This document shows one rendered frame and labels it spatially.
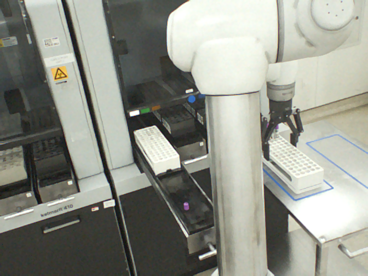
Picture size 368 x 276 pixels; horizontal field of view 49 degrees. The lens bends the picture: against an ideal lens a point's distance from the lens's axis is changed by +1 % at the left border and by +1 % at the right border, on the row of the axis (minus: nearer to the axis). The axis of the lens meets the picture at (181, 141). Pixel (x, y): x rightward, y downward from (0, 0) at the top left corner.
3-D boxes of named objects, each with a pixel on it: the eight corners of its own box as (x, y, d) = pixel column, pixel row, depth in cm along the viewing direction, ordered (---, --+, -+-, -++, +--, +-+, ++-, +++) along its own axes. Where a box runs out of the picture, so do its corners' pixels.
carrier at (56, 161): (67, 164, 161) (63, 151, 158) (68, 166, 159) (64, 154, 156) (38, 172, 158) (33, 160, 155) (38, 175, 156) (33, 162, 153)
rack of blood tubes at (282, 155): (252, 152, 153) (251, 138, 150) (275, 145, 155) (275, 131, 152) (296, 194, 128) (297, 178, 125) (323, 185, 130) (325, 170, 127)
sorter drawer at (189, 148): (134, 107, 226) (132, 92, 221) (157, 101, 229) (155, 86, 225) (180, 168, 165) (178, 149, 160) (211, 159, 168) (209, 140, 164)
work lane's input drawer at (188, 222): (132, 154, 179) (128, 137, 175) (161, 146, 183) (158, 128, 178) (194, 264, 118) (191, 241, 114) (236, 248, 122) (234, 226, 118)
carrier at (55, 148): (65, 156, 167) (62, 144, 164) (66, 159, 165) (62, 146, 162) (36, 164, 164) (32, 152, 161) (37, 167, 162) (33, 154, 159)
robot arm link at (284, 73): (294, 73, 133) (254, 76, 135) (296, 26, 126) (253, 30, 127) (300, 85, 124) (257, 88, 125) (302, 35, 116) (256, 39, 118)
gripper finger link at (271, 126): (282, 116, 133) (279, 115, 133) (267, 145, 137) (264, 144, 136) (276, 112, 137) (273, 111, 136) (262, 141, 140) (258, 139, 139)
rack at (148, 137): (135, 143, 173) (133, 131, 170) (157, 137, 176) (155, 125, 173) (156, 177, 149) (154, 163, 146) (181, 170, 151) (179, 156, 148)
